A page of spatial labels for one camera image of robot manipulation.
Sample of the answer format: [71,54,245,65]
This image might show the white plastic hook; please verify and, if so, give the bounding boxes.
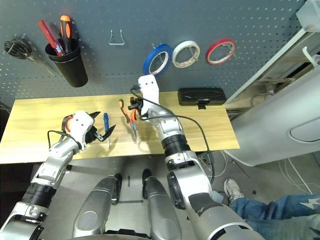
[301,46,320,67]

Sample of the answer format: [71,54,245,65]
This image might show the black-handled scissors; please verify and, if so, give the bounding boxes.
[3,34,57,77]

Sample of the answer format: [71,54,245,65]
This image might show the silver robot leg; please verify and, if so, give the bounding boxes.
[72,174,123,238]
[141,169,182,240]

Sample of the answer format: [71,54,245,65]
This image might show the white tape roll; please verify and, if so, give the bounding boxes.
[171,40,201,69]

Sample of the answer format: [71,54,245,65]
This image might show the dark grey pegboard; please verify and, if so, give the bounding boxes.
[0,0,308,101]

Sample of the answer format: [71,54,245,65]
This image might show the white sneaker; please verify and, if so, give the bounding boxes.
[223,178,245,206]

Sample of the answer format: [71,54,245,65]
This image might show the blue tape roll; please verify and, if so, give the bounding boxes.
[142,43,173,77]

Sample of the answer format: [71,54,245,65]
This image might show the clear plastic bin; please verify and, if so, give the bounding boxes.
[296,0,320,32]

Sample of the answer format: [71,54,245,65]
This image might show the red-handled scissors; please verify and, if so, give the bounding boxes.
[62,114,75,132]

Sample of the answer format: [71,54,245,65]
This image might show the orange-handled needle-nose pliers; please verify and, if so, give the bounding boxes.
[118,98,139,145]

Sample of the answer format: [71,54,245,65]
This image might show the silver right robot leg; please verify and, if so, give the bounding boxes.
[141,169,182,240]

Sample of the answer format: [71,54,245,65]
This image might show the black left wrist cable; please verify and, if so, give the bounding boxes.
[47,129,76,151]

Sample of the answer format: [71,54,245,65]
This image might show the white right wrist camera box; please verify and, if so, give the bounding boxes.
[137,74,161,111]

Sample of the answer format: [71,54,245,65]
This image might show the red tape roll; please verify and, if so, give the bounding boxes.
[205,38,237,66]

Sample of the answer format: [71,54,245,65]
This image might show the orange and black screwdriver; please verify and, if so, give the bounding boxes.
[59,15,72,54]

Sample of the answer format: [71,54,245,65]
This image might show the white metal shelf frame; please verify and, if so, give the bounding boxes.
[223,27,320,106]

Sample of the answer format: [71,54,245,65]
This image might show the wide wire pegboard hook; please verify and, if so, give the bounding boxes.
[108,29,125,46]

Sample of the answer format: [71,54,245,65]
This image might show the black tool case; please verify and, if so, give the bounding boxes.
[177,87,227,110]

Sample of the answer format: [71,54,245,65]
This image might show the black cup holder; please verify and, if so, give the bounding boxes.
[44,37,89,88]

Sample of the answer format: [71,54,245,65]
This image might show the blue-handled screwdriver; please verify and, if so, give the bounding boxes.
[103,112,111,148]

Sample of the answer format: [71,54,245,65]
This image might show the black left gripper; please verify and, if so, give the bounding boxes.
[84,111,117,145]

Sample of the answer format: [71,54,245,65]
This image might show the light grey appliance housing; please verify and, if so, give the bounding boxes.
[223,72,320,167]

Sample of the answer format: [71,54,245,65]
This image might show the white floor cable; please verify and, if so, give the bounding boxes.
[277,157,313,193]

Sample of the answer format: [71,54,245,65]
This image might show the blue jeans leg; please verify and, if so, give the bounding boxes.
[229,193,320,240]

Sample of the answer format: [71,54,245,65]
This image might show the silver left robot leg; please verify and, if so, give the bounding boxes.
[72,174,123,238]

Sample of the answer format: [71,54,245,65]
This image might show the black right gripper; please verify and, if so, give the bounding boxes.
[128,96,149,121]

